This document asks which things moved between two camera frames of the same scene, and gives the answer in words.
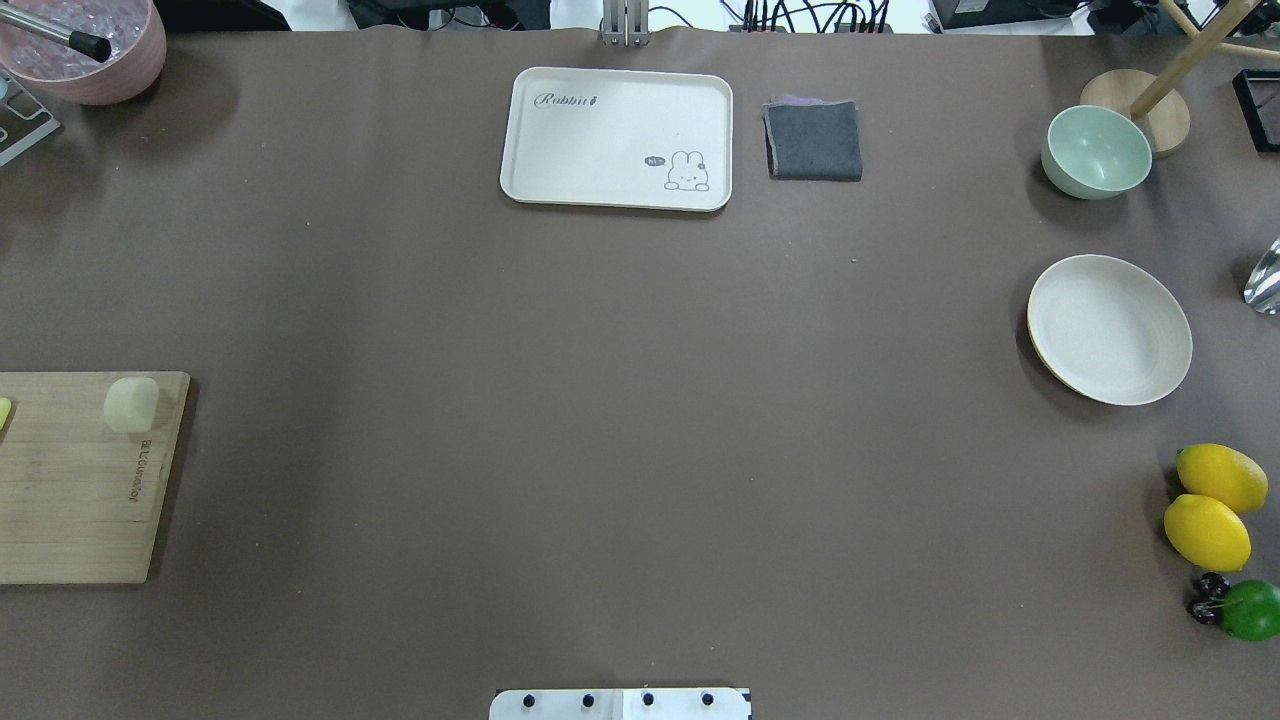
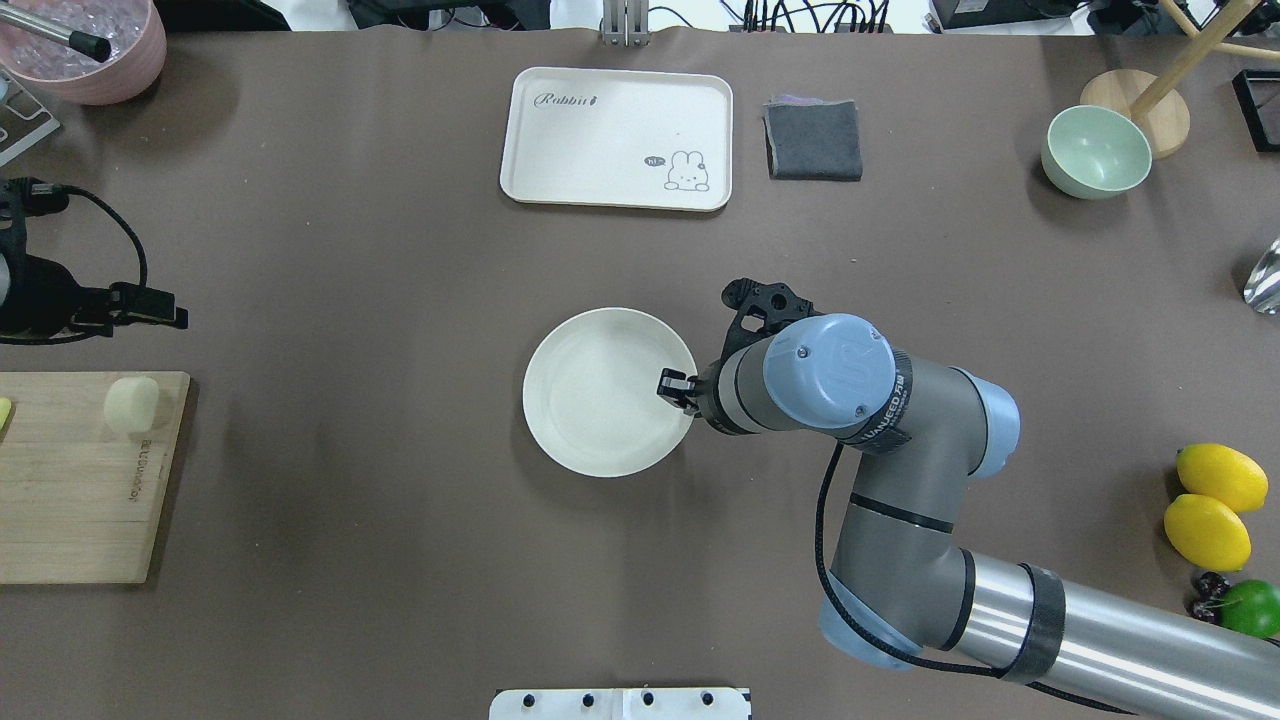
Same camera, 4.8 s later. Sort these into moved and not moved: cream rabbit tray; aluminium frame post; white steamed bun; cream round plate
Moved: cream round plate
Not moved: white steamed bun; cream rabbit tray; aluminium frame post
